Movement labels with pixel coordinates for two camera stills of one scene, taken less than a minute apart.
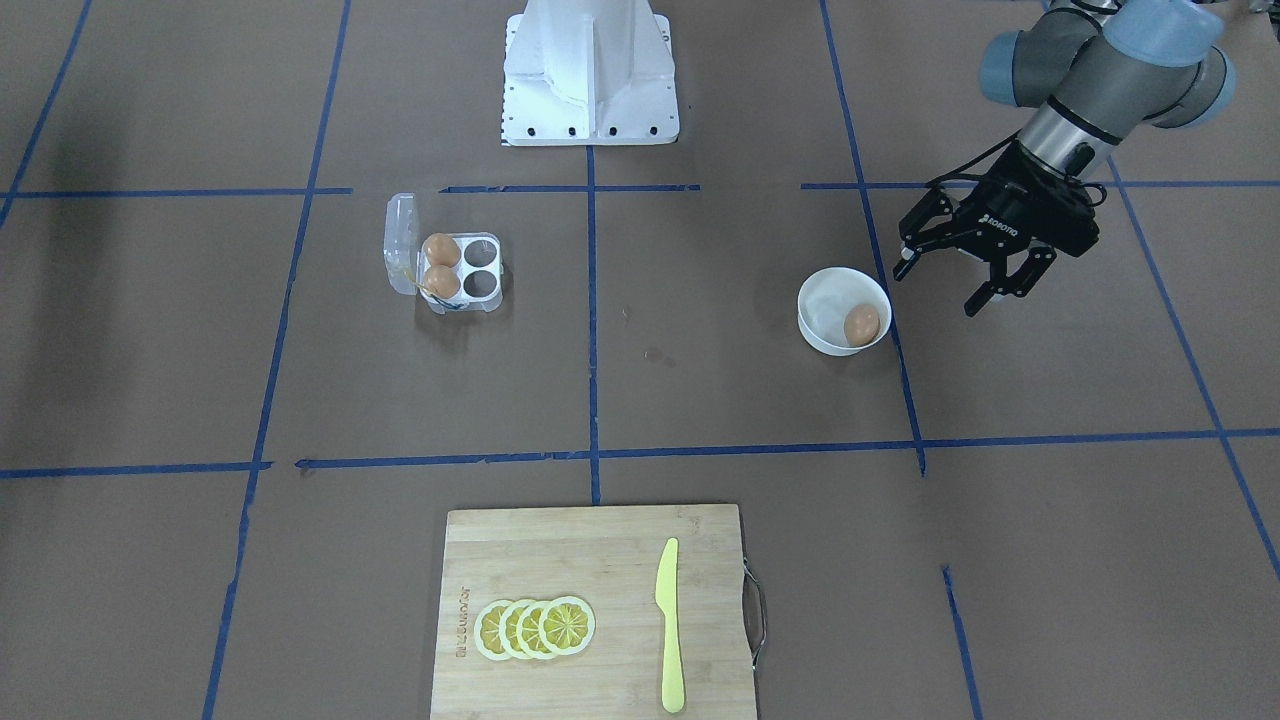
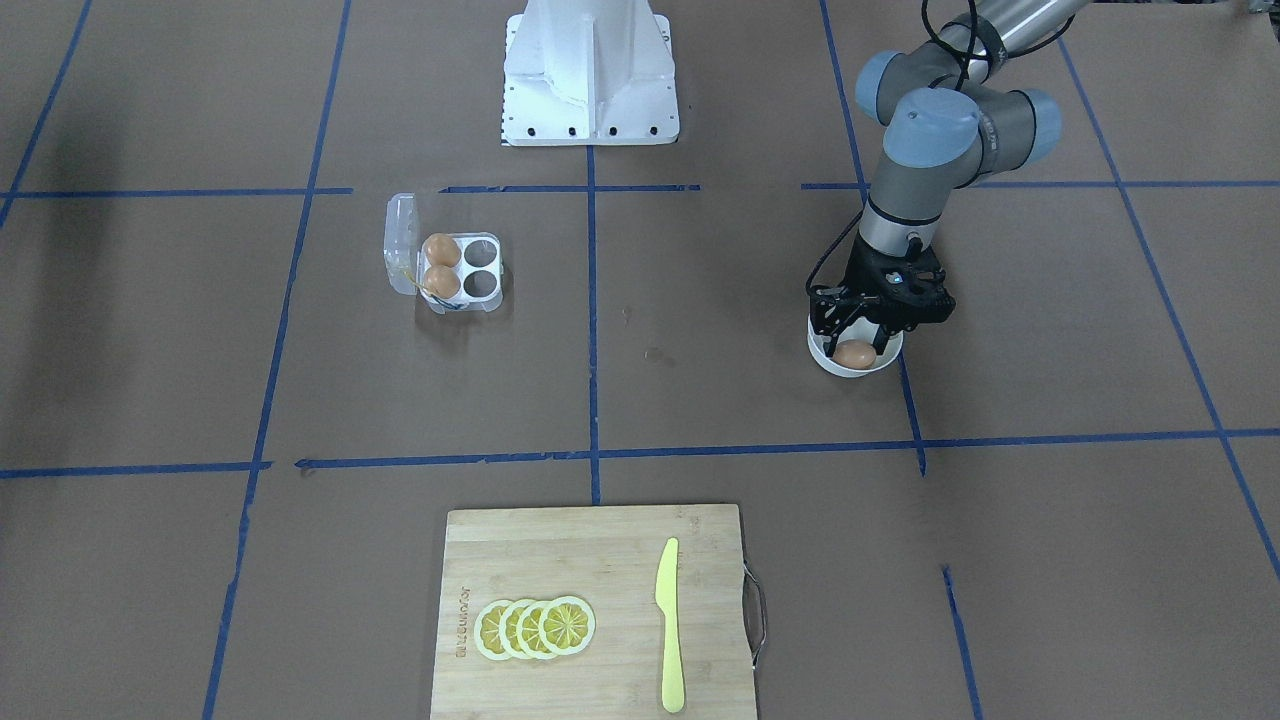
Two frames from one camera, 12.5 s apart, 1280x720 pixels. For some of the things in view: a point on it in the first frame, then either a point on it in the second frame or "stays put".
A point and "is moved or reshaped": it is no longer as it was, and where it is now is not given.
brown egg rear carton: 442,249 stays put
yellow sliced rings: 487,630 stays put
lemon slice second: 508,633 stays put
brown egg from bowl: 861,326 is moved or reshaped
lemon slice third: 527,630 stays put
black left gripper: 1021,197 -> 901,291
